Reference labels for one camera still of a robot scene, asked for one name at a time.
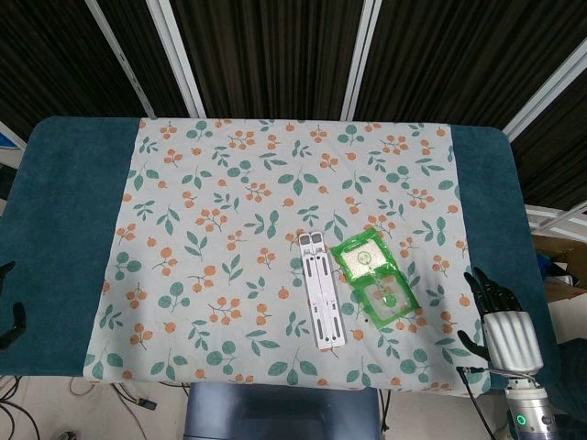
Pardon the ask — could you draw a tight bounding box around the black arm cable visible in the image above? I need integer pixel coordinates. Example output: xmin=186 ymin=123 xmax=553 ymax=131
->
xmin=455 ymin=365 xmax=496 ymax=440

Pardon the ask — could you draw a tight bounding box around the white metal frame rail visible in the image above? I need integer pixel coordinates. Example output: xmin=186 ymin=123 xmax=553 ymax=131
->
xmin=524 ymin=203 xmax=587 ymax=237

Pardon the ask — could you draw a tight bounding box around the blue-grey robot torso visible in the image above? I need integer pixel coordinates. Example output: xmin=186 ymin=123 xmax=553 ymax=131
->
xmin=183 ymin=381 xmax=384 ymax=440

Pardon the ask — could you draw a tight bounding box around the cardboard box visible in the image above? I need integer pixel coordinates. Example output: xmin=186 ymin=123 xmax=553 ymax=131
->
xmin=533 ymin=234 xmax=587 ymax=304

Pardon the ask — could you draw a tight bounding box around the teal table cover cloth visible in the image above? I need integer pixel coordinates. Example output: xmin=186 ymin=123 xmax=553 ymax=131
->
xmin=0 ymin=115 xmax=577 ymax=416

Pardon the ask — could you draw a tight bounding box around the floor cable bundle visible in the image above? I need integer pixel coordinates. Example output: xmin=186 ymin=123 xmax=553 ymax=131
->
xmin=0 ymin=374 xmax=184 ymax=440

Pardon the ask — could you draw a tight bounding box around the left robot hand black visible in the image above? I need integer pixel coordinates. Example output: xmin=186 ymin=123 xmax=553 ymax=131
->
xmin=0 ymin=261 xmax=28 ymax=351

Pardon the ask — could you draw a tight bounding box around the green plastic packet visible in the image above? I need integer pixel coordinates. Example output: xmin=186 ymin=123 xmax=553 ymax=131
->
xmin=330 ymin=229 xmax=423 ymax=331

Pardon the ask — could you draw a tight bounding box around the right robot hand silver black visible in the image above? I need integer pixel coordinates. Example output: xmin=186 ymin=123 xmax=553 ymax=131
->
xmin=457 ymin=267 xmax=545 ymax=378

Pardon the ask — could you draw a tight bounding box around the floral printed tablecloth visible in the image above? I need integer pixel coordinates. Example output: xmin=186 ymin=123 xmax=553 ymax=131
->
xmin=82 ymin=116 xmax=493 ymax=398

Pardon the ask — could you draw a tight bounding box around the black ribbed partition panel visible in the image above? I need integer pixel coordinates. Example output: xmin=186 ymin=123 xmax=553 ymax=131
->
xmin=353 ymin=0 xmax=587 ymax=130
xmin=0 ymin=0 xmax=153 ymax=143
xmin=170 ymin=0 xmax=369 ymax=122
xmin=508 ymin=86 xmax=587 ymax=208

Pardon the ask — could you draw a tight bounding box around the white folding laptop stand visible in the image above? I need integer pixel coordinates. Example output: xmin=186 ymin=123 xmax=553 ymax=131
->
xmin=296 ymin=231 xmax=349 ymax=352

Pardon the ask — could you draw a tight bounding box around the white aluminium partition post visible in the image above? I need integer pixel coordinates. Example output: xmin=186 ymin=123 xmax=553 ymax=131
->
xmin=85 ymin=0 xmax=158 ymax=118
xmin=145 ymin=0 xmax=206 ymax=118
xmin=340 ymin=0 xmax=384 ymax=122
xmin=501 ymin=39 xmax=587 ymax=141

